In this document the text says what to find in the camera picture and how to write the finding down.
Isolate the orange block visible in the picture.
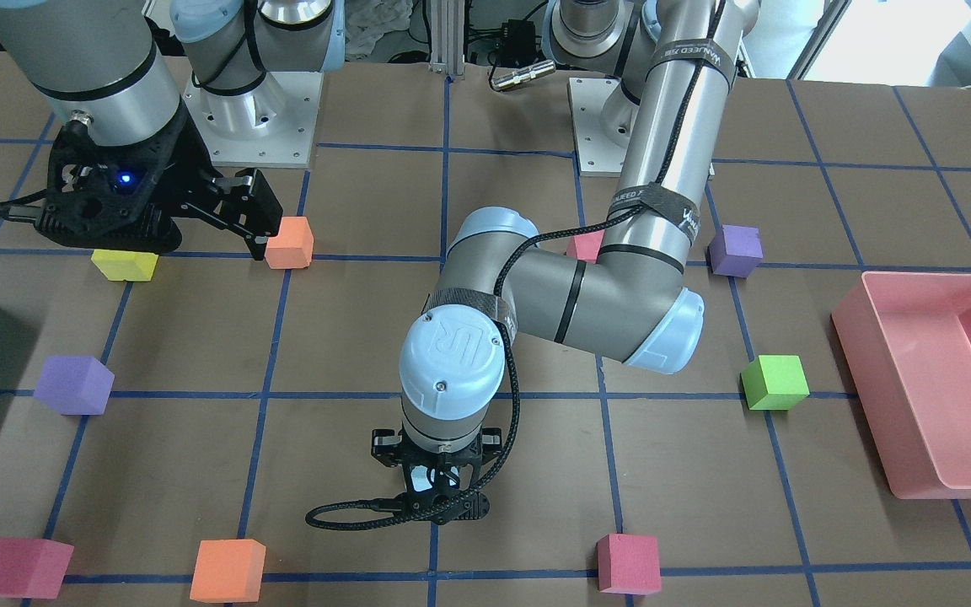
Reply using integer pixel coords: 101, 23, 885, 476
265, 216, 314, 270
190, 539, 266, 604

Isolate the yellow foam block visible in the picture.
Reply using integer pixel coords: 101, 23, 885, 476
91, 250, 159, 282

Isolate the purple block centre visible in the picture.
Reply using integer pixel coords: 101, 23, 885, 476
34, 355, 115, 416

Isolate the purple block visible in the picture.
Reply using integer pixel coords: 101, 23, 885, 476
34, 355, 115, 416
708, 224, 764, 279

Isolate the green foam block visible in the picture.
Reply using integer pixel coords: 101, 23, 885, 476
740, 355, 810, 411

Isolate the purple block far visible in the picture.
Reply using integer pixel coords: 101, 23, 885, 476
708, 224, 764, 279

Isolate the pink block near tray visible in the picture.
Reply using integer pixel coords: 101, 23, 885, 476
0, 537, 74, 599

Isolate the pink plastic tray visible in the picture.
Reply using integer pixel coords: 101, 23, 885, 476
832, 271, 971, 499

